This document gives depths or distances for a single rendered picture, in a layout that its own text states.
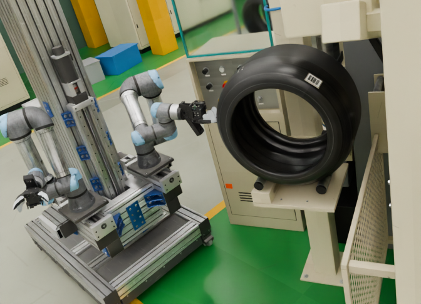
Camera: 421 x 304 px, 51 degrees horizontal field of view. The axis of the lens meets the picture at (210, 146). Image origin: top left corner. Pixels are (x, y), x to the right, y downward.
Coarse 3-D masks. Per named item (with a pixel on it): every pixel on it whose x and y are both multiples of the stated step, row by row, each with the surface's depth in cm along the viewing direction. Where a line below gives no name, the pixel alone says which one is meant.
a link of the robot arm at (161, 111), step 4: (156, 104) 212; (160, 104) 211; (164, 104) 210; (168, 104) 210; (152, 108) 212; (156, 108) 211; (160, 108) 210; (164, 108) 209; (168, 108) 208; (152, 112) 212; (156, 112) 211; (160, 112) 210; (164, 112) 209; (168, 112) 208; (152, 116) 214; (156, 116) 212; (160, 116) 211; (164, 116) 210; (168, 116) 209; (160, 120) 213; (164, 120) 212; (168, 120) 213
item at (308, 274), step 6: (342, 252) 274; (312, 258) 276; (306, 264) 273; (312, 264) 272; (306, 270) 268; (312, 270) 267; (306, 276) 264; (312, 276) 263; (318, 276) 262; (324, 276) 261; (330, 276) 260; (336, 276) 259; (318, 282) 259; (324, 282) 257; (330, 282) 256; (336, 282) 255; (342, 282) 254
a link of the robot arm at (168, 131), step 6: (174, 120) 217; (156, 126) 215; (162, 126) 215; (168, 126) 214; (174, 126) 217; (156, 132) 214; (162, 132) 215; (168, 132) 216; (174, 132) 218; (168, 138) 219; (174, 138) 219
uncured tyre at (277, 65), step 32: (256, 64) 172; (288, 64) 166; (320, 64) 170; (224, 96) 182; (320, 96) 163; (352, 96) 173; (224, 128) 188; (256, 128) 215; (352, 128) 169; (256, 160) 205; (288, 160) 209; (320, 160) 177
